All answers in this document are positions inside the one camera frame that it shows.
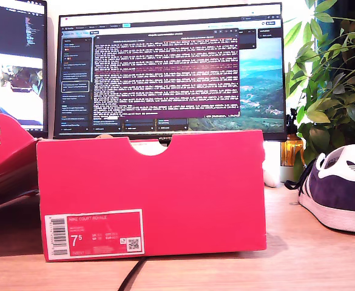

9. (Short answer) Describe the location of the red Nike shoebox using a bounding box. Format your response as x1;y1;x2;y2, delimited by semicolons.
36;129;268;263

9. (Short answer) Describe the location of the blue Adidas shoe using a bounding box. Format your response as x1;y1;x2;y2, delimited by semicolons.
285;144;355;235

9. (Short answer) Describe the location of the red shoebox lid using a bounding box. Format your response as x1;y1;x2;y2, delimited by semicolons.
0;113;41;213

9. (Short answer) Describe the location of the black Huawei monitor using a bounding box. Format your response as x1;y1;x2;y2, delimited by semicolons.
53;2;288;142

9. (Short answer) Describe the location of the white game controller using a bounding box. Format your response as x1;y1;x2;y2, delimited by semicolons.
263;167;282;187

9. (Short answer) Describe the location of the small white ceramic pot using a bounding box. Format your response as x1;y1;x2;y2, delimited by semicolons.
279;165;306;183

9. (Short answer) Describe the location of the amber glass pump bottle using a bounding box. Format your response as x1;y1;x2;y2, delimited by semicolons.
280;108;305;167

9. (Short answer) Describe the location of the green leafy houseplant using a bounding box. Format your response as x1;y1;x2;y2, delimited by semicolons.
285;0;355;182

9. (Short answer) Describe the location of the black monitor with code editor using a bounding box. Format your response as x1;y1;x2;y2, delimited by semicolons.
0;0;49;139

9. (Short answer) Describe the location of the black cable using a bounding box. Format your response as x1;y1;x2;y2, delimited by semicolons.
118;259;147;291

